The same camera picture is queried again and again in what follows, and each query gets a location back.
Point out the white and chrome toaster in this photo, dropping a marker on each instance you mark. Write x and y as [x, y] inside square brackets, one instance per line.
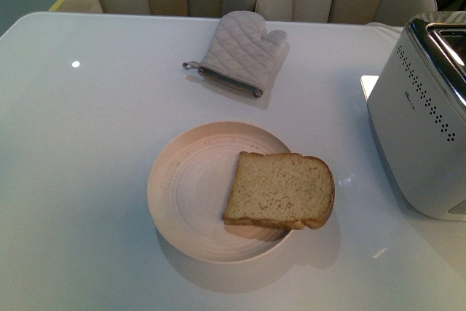
[417, 112]

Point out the grey quilted oven mitt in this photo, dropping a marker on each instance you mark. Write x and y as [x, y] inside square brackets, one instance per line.
[242, 53]

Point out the round beige plate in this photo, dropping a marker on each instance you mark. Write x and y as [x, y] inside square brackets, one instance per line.
[189, 185]

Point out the slice of bread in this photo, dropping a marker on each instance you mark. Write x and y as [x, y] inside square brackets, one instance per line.
[280, 191]

